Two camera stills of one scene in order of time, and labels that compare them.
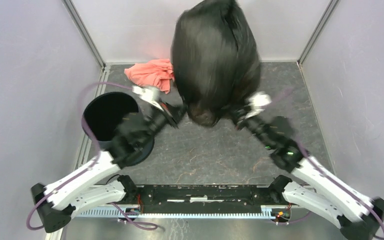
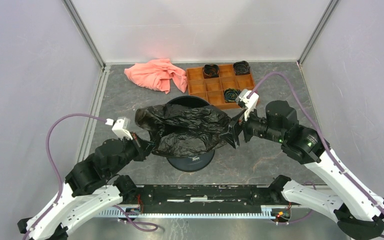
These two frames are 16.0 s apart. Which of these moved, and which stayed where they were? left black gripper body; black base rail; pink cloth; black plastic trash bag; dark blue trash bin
Moved: black plastic trash bag; left black gripper body; dark blue trash bin
Stayed: pink cloth; black base rail
